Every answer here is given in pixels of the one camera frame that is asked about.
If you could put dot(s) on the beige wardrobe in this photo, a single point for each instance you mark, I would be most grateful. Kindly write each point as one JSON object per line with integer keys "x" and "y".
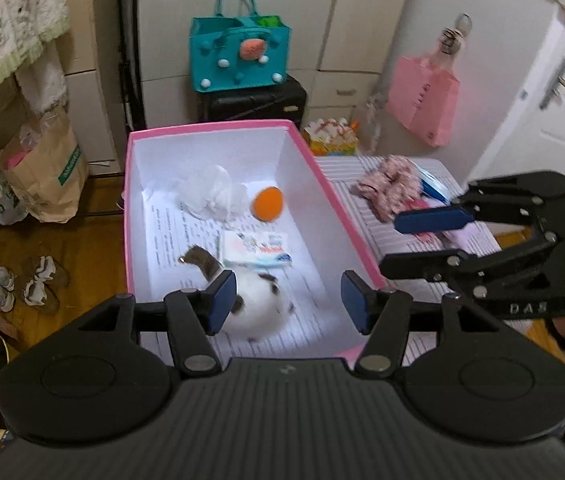
{"x": 151, "y": 59}

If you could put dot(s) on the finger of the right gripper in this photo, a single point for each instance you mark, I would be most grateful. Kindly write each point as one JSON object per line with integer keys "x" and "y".
{"x": 455, "y": 266}
{"x": 469, "y": 208}

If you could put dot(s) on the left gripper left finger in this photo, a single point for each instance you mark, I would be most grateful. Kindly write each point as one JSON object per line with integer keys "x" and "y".
{"x": 190, "y": 317}

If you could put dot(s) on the colourful gift box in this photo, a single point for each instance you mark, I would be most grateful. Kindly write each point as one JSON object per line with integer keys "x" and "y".
{"x": 331, "y": 137}

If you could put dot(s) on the teal felt handbag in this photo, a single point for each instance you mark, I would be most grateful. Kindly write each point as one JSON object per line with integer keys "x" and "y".
{"x": 238, "y": 52}

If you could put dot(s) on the orange makeup sponge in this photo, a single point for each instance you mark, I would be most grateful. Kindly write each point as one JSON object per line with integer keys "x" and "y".
{"x": 268, "y": 204}

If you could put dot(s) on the white door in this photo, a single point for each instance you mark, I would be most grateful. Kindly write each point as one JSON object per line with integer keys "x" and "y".
{"x": 531, "y": 139}

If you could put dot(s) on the metal door handle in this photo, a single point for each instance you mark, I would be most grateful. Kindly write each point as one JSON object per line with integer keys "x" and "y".
{"x": 555, "y": 85}

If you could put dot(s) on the brown paper bag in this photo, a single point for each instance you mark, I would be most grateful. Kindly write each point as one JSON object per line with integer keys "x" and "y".
{"x": 46, "y": 168}

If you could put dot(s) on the printed paper sheet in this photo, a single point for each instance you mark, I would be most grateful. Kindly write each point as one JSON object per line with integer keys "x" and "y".
{"x": 170, "y": 230}

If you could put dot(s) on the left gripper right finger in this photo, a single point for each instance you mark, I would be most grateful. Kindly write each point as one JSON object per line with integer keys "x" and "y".
{"x": 386, "y": 317}

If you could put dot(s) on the pink cardboard box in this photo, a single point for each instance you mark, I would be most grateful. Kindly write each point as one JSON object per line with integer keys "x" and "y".
{"x": 252, "y": 196}

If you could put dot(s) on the black suitcase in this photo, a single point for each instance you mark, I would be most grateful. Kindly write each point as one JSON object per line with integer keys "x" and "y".
{"x": 280, "y": 101}

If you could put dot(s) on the pink paper shopping bag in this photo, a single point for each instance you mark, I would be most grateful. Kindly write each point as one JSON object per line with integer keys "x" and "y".
{"x": 423, "y": 99}

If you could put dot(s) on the white panda plush toy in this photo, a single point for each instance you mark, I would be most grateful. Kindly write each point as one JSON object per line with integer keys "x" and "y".
{"x": 262, "y": 307}

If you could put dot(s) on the blue white tissue pack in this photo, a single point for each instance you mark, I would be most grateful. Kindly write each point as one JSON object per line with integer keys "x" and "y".
{"x": 258, "y": 249}

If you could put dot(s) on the striped white tablecloth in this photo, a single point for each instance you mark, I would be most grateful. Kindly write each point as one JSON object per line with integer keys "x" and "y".
{"x": 343, "y": 172}

